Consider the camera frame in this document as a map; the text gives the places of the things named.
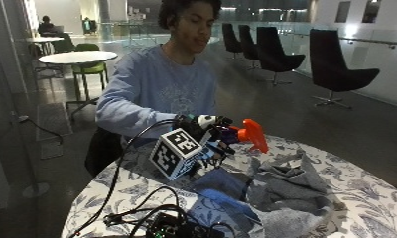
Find grey cloth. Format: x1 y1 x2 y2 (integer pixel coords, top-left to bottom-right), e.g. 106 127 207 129
245 148 342 238

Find floral tablecloth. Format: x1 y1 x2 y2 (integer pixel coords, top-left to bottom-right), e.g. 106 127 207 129
60 133 397 238

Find person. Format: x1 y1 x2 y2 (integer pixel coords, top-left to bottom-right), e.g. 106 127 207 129
96 0 223 148
36 15 60 37

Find large black swivel chair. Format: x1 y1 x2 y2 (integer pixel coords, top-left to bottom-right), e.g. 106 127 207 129
307 28 380 110

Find metal handrail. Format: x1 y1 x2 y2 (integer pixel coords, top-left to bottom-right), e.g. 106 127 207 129
281 30 397 50

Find white round table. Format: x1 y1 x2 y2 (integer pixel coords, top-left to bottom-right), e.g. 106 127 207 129
37 50 118 115
25 36 66 56

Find black electronics box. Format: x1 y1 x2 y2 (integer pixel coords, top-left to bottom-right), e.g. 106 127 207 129
144 211 226 238

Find long black glove cable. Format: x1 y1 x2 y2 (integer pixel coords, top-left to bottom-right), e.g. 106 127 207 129
68 118 178 238

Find looped black cable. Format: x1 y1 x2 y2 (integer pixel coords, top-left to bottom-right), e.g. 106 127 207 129
101 185 195 237

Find black floor cable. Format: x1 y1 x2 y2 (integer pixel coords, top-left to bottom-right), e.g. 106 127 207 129
16 114 66 147

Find orange-headed spray bottle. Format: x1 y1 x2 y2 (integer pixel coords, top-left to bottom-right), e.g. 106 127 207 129
219 118 270 155

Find dark green chair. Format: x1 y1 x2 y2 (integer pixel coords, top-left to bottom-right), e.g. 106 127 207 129
50 32 77 55

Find blue cloth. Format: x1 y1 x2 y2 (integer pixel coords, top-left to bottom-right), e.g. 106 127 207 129
186 168 263 237

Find white marker cube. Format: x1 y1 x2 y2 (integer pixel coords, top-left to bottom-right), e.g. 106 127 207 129
148 128 205 181

